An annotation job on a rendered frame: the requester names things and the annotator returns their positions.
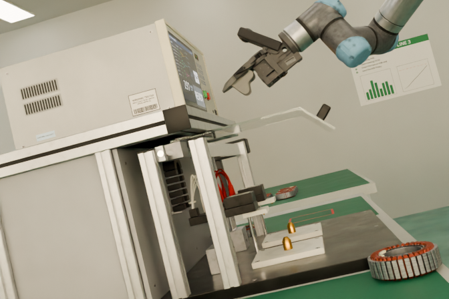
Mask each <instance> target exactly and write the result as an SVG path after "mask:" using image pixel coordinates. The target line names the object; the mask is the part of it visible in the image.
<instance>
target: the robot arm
mask: <svg viewBox="0 0 449 299"><path fill-rule="evenodd" d="M422 1H423V0H385V2H384V3H383V5H382V6H381V7H380V9H379V11H378V12H377V13H376V15H375V16H374V18H373V19H372V21H371V22H370V23H369V25H368V26H361V27H352V26H351V25H350V24H349V23H348V22H347V21H346V20H345V19H344V17H345V16H346V15H347V11H346V9H345V7H344V6H343V4H342V3H341V2H340V0H318V1H316V2H314V4H313V5H312V6H310V8H308V9H307V10H306V11H305V12H303V13H302V14H301V15H300V16H298V18H296V20H294V21H293V22H291V23H290V24H289V25H288V26H286V28H284V29H283V32H280V34H278V36H279V38H280V39H281V41H282V42H280V41H277V40H275V39H271V38H270V37H267V36H264V35H261V34H259V33H256V32H254V31H252V30H251V29H249V28H244V27H240V28H239V31H238V33H237V35H238V37H239V39H241V41H243V42H245V43H252V44H253V45H256V46H259V47H262V48H263V50H262V49H261V50H259V51H258V52H256V53H255V54H254V55H253V56H252V57H251V58H250V59H249V60H248V61H247V62H246V63H245V64H244V65H243V66H241V67H240V68H239V69H238V70H237V71H236V72H235V73H234V74H233V76H232V77H231V78H230V79H229V80H228V81H227V82H226V83H225V85H224V87H223V90H222V92H223V93H225V92H227V91H228V90H230V89H231V88H235V89H236V90H237V91H239V92H241V93H242V94H243V95H245V96H248V95H250V94H251V92H252V91H251V82H252V81H254V80H255V74H254V73H253V72H254V71H256V72H257V75H258V76H259V78H260V79H261V80H262V82H263V83H265V84H266V85H267V87H269V88H270V87H271V86H273V85H274V84H275V83H276V82H278V81H279V80H280V79H281V78H282V77H285V76H286V75H287V71H288V70H289V69H291V68H292V67H293V66H294V65H295V64H296V63H299V62H300V61H301V60H302V56H301V55H300V54H299V52H303V51H304V50H306V49H307V48H308V47H309V46H310V45H311V44H312V43H314V42H315V41H317V40H318V39H319V38H320V39H321V40H322V42H324V44H326V46H328V48H330V50H331V51H332V52H333V53H334V54H335V55H336V57H337V58H338V60H340V61H342V62H343V63H344V64H345V65H346V66H348V67H350V68H354V67H357V66H358V65H361V64H362V63H363V62H364V61H365V60H366V59H367V58H368V57H369V56H370V55H382V54H385V53H388V52H391V51H392V50H394V49H395V48H396V46H397V45H398V39H399V34H398V33H399V32H400V31H401V30H402V28H403V27H404V25H405V24H406V23H407V22H408V20H409V19H410V17H411V16H412V15H413V14H414V12H415V11H416V9H417V8H418V7H419V6H420V4H421V3H422ZM284 49H286V52H284V51H283V50H284Z"/></svg>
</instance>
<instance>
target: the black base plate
mask: <svg viewBox="0 0 449 299"><path fill-rule="evenodd" d="M320 222H321V227H322V232H323V235H321V236H322V237H323V243H324V249H325V253H324V254H320V255H316V256H310V257H307V258H302V259H298V260H293V261H289V262H283V263H280V264H275V265H271V266H265V267H262V268H257V269H253V268H252V265H251V264H252V262H253V260H254V258H255V255H256V252H255V247H254V244H253V239H252V237H250V238H248V239H249V244H250V246H249V247H248V248H247V250H244V251H241V252H236V255H237V260H238V267H239V272H240V275H241V280H242V283H241V285H240V286H237V287H234V286H233V287H230V288H227V289H224V286H223V282H222V278H221V274H215V275H211V272H210V267H209V264H208V259H207V256H206V254H205V255H204V256H203V257H202V258H201V259H200V260H199V261H198V262H197V263H196V264H195V265H194V266H193V267H192V268H191V269H190V270H189V271H188V272H187V273H186V275H187V278H188V284H189V287H190V292H191V294H190V295H189V297H187V298H179V299H235V298H241V297H245V296H250V295H254V294H260V293H263V292H269V291H272V290H278V289H282V288H287V287H291V286H296V285H300V284H306V283H309V282H315V281H318V280H324V279H328V278H333V277H337V276H342V275H346V274H352V273H356V272H361V271H364V270H370V268H369V264H368V261H367V258H368V257H369V256H370V255H371V254H372V253H373V252H375V251H376V250H379V249H382V248H386V247H388V246H390V247H391V246H392V245H394V246H396V244H399V245H400V246H401V243H402V242H401V241H400V240H399V239H398V238H397V237H396V235H395V234H394V233H393V232H392V231H391V230H390V229H389V228H388V227H387V226H386V225H385V224H384V223H383V222H382V221H381V220H380V219H379V218H378V217H377V216H376V215H375V214H374V213H373V212H372V211H371V210H366V211H362V212H357V213H353V214H348V215H344V216H340V217H336V218H331V219H327V220H322V221H319V222H313V223H310V224H305V225H302V226H308V225H311V224H316V223H320ZM302 226H296V227H295V228H299V227H302ZM255 237H256V240H257V245H258V248H259V250H264V249H267V248H263V247H262V243H263V241H264V238H265V235H262V236H255ZM317 237H320V236H316V237H312V238H317ZM312 238H308V239H312ZM308 239H304V240H308ZM300 241H303V240H298V241H295V242H300ZM292 243H294V242H292ZM278 246H282V244H281V245H278ZM273 247H276V246H272V247H269V248H273Z"/></svg>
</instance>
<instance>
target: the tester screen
mask: <svg viewBox="0 0 449 299"><path fill-rule="evenodd" d="M168 35H169V38H170V43H171V46H172V51H173V54H174V59H175V62H176V67H177V70H178V75H179V78H180V84H181V87H182V92H183V91H184V92H186V93H188V94H191V95H193V96H195V93H194V88H193V85H195V86H197V87H198V88H200V89H201V87H200V84H198V83H197V82H195V81H193V80H191V77H190V72H189V68H190V69H191V70H193V71H195V72H196V73H197V71H196V66H195V63H194V58H193V55H192V52H191V51H190V50H189V49H187V48H186V47H185V46H183V44H181V43H180V42H179V41H177V40H176V39H175V38H173V37H172V36H171V35H170V34H168ZM183 79H184V80H186V81H187V82H189V85H190V90H191V92H190V91H187V90H185V86H184V82H183ZM184 100H185V103H188V104H190V105H193V106H196V107H199V108H201V109H205V110H206V108H205V107H201V106H199V105H198V104H197V101H196V103H195V102H193V101H190V100H187V99H185V98H184ZM195 100H196V96H195Z"/></svg>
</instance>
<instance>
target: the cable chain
mask: <svg viewBox="0 0 449 299"><path fill-rule="evenodd" d="M162 166H163V170H164V176H165V178H167V177H170V176H176V177H173V178H168V179H166V184H172V183H175V182H180V181H183V180H184V176H183V175H182V176H177V175H179V174H183V171H182V169H181V168H182V166H181V163H180V160H174V161H171V162H162ZM184 187H186V182H181V183H178V184H173V185H171V186H168V191H172V190H177V189H180V188H184ZM187 193H188V190H187V188H185V189H182V190H177V191H175V192H170V193H169V196H170V198H175V197H178V196H181V197H178V198H175V199H172V200H171V204H172V205H175V204H178V205H177V206H173V207H172V209H173V212H172V215H173V214H178V213H182V212H183V211H185V210H188V208H189V207H191V204H188V203H189V202H185V201H188V200H189V199H190V198H189V195H186V196H182V195H184V194H187ZM183 202H185V203H183ZM181 203H182V204H181Z"/></svg>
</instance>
